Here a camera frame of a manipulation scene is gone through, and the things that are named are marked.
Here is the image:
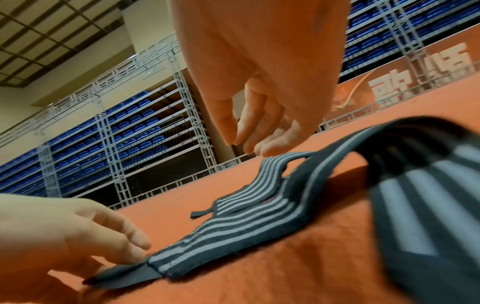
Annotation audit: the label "person's left hand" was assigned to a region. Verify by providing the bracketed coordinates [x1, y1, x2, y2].
[0, 194, 153, 304]

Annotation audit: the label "person's right hand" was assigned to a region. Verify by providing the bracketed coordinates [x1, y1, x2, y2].
[166, 0, 352, 158]

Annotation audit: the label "black striped strap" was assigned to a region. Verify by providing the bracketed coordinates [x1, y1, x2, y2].
[80, 115, 480, 304]

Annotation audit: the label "metal truss column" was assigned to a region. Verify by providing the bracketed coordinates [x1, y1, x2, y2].
[0, 33, 220, 174]
[375, 0, 430, 61]

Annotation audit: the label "tiered bleacher seats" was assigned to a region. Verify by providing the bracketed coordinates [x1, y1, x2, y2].
[0, 89, 204, 200]
[341, 0, 480, 78]

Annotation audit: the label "metal railing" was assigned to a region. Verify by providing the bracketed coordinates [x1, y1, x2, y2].
[108, 62, 480, 210]

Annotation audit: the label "red banner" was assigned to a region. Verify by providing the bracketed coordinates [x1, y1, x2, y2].
[329, 40, 480, 114]

